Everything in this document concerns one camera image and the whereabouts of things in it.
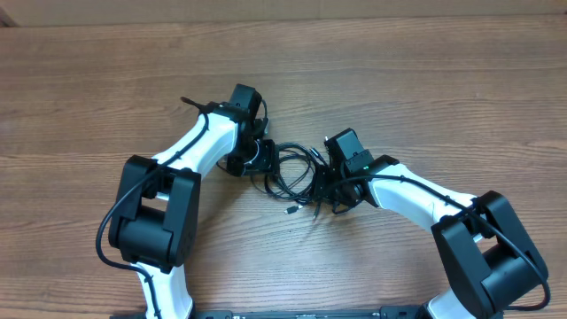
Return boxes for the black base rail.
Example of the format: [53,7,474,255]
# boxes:
[110,304,504,319]

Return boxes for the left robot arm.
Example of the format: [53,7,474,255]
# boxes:
[96,84,277,318]

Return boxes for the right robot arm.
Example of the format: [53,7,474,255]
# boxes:
[315,128,551,318]

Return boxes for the black USB cable bundle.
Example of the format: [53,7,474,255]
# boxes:
[215,141,331,222]

